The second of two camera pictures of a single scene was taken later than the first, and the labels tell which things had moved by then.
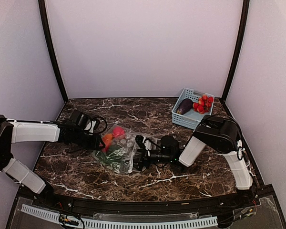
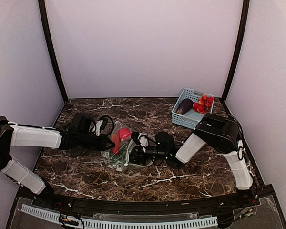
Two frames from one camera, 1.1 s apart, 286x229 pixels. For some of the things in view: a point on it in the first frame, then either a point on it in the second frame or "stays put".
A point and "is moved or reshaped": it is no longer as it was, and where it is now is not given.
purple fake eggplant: [185, 106] stays put
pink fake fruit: [118, 131] → [124, 133]
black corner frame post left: [43, 10] stays put
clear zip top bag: [117, 154] is moved or reshaped
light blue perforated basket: [190, 119] stays put
